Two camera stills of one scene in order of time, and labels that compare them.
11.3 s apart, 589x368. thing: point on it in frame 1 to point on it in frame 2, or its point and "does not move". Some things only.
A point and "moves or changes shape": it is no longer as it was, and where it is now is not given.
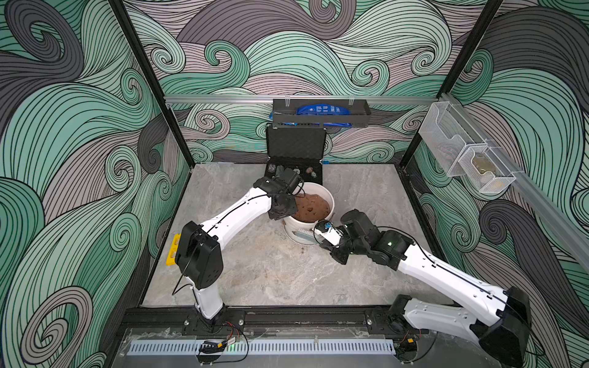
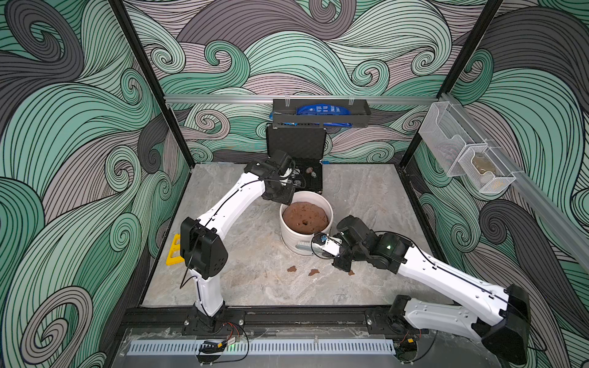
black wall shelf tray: x=320 y=113 does not move
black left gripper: x=274 y=215 to x=288 y=196
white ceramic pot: x=291 y=225 moves or changes shape
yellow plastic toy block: x=171 y=257 does not move
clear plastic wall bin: x=461 y=152 does not move
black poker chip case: x=300 y=148 does not move
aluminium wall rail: x=310 y=98 does not move
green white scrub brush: x=310 y=235 to x=308 y=245
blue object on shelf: x=322 y=109 does not move
